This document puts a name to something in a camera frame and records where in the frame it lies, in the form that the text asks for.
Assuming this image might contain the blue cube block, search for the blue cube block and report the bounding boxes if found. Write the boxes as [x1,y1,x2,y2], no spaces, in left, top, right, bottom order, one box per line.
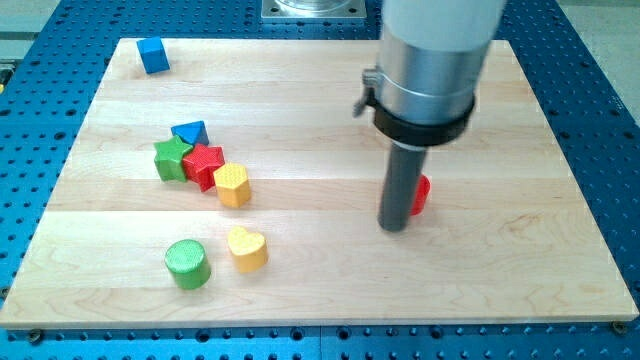
[136,37,170,74]

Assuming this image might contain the red cylinder block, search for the red cylinder block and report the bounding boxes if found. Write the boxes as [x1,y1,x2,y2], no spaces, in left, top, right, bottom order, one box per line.
[410,174,431,216]

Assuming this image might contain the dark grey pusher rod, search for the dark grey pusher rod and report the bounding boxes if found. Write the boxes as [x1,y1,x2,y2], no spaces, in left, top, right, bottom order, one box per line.
[377,141,427,232]

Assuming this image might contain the green cylinder block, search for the green cylinder block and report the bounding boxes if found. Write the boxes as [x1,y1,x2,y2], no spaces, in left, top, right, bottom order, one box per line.
[164,239,211,290]

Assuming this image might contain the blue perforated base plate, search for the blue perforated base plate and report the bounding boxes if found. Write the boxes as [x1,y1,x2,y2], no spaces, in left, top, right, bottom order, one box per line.
[1,1,639,359]

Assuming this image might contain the silver robot mounting plate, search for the silver robot mounting plate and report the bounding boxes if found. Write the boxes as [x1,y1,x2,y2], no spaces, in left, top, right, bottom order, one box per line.
[261,0,367,20]

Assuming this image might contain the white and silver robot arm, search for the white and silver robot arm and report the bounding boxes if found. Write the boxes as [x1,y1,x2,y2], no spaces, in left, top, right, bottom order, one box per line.
[353,0,506,147]

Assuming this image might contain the green star block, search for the green star block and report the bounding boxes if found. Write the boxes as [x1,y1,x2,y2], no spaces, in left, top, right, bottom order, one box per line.
[154,135,193,182]

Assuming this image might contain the yellow heart block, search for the yellow heart block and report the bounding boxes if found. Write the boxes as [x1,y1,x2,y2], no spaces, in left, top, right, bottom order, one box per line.
[227,226,269,273]

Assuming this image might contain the blue triangle block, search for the blue triangle block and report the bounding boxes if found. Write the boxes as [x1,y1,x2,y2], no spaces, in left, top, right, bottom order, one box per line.
[171,121,209,146]

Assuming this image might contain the light wooden board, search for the light wooden board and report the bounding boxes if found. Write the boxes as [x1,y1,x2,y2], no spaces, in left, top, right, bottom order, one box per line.
[1,39,638,329]

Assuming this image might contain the yellow hexagon block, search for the yellow hexagon block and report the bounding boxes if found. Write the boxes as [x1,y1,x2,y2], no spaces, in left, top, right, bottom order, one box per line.
[213,163,251,208]

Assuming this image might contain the red star block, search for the red star block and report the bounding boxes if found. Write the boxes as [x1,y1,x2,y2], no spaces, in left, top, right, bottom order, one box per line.
[182,143,225,192]

